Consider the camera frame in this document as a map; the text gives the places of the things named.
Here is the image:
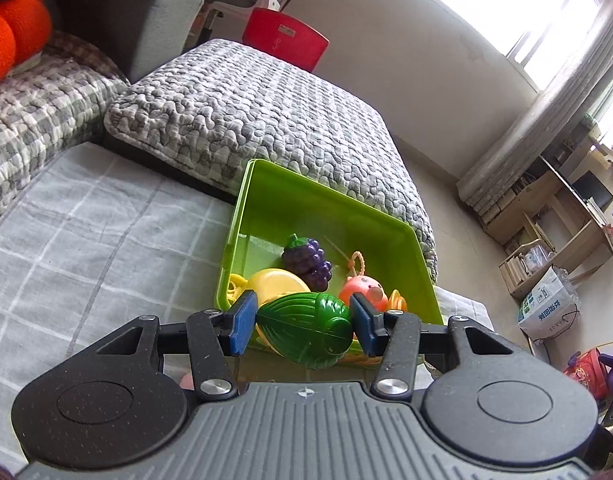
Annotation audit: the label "green toy corn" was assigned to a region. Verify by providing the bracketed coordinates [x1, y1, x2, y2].
[256, 292, 354, 370]

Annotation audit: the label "pink pig toy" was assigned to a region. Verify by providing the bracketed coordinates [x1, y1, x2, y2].
[338, 252, 387, 311]

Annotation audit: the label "yellow toy fruit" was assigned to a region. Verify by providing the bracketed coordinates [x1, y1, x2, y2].
[229, 268, 312, 351]

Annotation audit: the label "purple toy grapes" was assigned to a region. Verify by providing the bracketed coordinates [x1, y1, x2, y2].
[282, 233, 332, 292]

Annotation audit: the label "green plastic box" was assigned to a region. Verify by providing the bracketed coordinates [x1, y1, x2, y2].
[214, 157, 445, 361]

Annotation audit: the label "grey checked bed sheet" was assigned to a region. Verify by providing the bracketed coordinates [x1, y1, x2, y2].
[0, 143, 234, 472]

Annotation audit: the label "cardboard box on floor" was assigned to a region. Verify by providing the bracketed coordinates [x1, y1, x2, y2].
[518, 266, 579, 341]

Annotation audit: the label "red toy on floor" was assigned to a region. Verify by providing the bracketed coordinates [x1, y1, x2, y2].
[563, 348, 613, 401]

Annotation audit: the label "wooden desk shelf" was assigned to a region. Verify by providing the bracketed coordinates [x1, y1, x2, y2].
[479, 128, 613, 301]

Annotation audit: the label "grey knitted cushion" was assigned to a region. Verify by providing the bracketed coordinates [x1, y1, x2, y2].
[104, 39, 439, 278]

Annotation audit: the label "grey patterned sofa cover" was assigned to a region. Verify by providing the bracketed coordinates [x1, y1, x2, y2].
[0, 32, 128, 217]

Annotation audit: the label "grey curtain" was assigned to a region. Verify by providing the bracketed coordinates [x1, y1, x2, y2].
[457, 0, 613, 214]

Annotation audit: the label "red plastic chair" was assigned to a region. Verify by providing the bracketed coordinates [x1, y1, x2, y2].
[242, 8, 329, 72]

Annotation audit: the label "grey sofa armrest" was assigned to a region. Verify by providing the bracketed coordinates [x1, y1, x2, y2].
[52, 0, 204, 82]

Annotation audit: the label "orange ring toy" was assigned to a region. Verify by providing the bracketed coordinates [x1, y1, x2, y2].
[387, 289, 407, 312]

